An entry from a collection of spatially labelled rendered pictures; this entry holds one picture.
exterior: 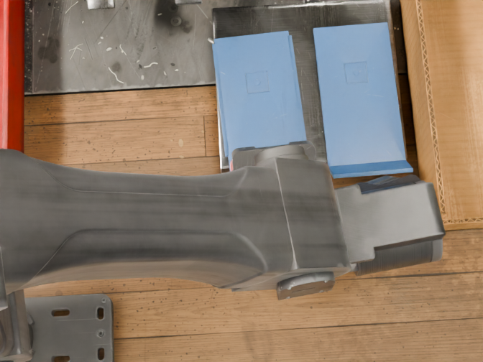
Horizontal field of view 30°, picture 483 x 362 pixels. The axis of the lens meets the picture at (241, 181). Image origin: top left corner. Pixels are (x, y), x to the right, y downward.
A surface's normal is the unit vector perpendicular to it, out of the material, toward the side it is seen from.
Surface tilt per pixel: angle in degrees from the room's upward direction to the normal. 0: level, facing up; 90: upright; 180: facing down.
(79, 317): 0
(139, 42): 0
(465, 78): 0
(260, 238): 42
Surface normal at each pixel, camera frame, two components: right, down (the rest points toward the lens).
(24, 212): 0.65, -0.31
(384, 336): -0.01, -0.25
